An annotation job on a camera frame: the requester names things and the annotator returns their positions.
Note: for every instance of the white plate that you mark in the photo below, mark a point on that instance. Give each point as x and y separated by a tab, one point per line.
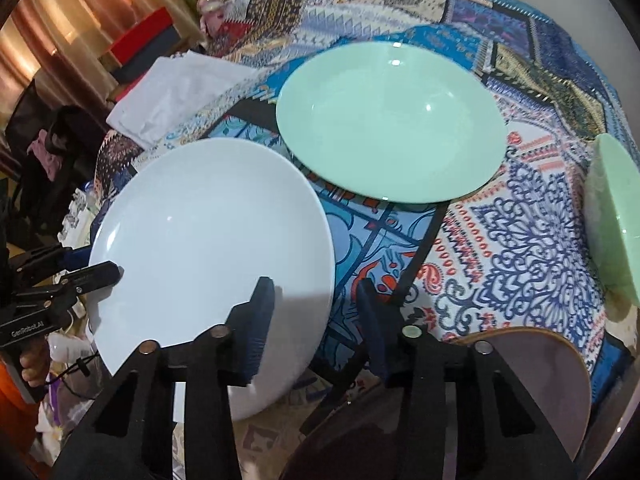
200	240

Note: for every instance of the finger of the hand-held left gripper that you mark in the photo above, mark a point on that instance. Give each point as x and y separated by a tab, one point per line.
50	262
90	277

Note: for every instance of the person's left forearm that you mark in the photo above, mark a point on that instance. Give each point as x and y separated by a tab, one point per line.
12	410

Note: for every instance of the green plate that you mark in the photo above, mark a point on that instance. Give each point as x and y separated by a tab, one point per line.
390	120

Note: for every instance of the patchwork printed blanket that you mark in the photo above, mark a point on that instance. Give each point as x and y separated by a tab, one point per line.
525	240

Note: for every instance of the pink bunny plush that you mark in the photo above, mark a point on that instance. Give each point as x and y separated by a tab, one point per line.
210	5

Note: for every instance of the person's left hand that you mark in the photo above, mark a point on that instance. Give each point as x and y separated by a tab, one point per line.
35	362

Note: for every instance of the white cloth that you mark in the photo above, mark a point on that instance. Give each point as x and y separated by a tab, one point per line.
170	95

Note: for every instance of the dark blue box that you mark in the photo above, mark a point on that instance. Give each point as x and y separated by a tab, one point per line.
147	70

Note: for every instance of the green bowl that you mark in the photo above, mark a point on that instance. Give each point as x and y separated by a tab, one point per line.
612	220

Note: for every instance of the orange striped curtain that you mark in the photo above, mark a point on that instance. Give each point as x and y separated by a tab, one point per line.
55	25

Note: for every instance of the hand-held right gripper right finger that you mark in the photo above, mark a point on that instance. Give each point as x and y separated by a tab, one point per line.
372	332

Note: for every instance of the pink cloth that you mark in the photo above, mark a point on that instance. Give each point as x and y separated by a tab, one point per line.
45	152

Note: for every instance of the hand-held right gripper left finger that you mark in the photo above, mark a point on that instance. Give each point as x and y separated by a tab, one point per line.
260	332

